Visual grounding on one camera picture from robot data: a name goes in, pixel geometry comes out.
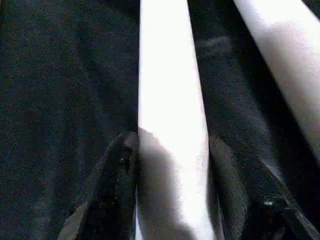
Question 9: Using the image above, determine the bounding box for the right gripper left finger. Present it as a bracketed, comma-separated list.
[57, 131, 140, 240]

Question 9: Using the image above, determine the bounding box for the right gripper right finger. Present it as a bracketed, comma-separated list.
[208, 134, 320, 240]

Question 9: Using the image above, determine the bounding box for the white plastic table leg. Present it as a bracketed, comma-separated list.
[232, 0, 320, 165]
[134, 0, 227, 240]

